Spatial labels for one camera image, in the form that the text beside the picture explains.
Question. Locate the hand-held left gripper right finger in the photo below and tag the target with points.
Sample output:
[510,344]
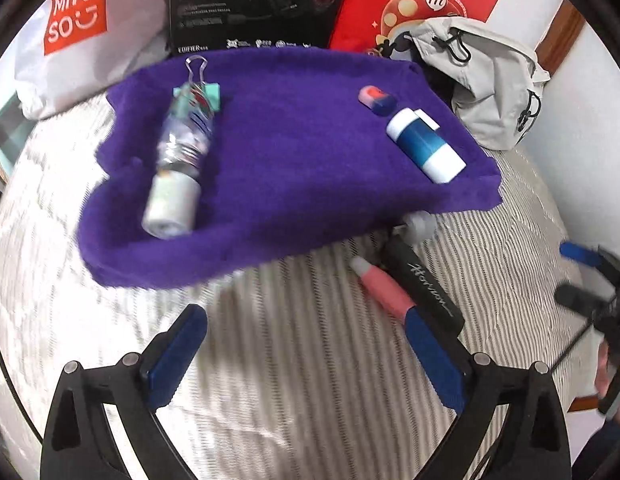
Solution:
[435,355]

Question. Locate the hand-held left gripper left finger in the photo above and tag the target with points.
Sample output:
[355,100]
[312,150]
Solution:
[177,355]

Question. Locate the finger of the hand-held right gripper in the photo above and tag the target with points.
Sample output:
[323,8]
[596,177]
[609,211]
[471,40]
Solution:
[582,252]
[580,297]

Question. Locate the pink tube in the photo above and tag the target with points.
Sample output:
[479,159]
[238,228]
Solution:
[382,290]

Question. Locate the blue and white bottle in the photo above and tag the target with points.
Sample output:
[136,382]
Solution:
[425,142]

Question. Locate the clear printed bottle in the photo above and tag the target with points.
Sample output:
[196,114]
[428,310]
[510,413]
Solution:
[185,135]

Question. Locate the green binder clip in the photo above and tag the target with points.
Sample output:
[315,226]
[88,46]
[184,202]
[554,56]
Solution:
[215,97]

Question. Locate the person's right hand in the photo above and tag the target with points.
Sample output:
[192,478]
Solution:
[605,375]

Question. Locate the striped quilt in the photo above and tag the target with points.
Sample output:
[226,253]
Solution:
[300,360]

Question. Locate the person's dark trousers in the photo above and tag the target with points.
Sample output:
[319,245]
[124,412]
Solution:
[610,450]

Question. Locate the purple towel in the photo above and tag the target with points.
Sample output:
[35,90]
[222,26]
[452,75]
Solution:
[300,160]

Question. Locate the white plastic shopping bag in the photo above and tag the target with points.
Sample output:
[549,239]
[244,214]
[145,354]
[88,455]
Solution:
[119,20]

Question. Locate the black product box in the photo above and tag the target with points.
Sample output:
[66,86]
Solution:
[260,5]

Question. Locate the brown wooden bed frame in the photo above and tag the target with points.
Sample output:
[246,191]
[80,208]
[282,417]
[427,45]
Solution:
[560,35]

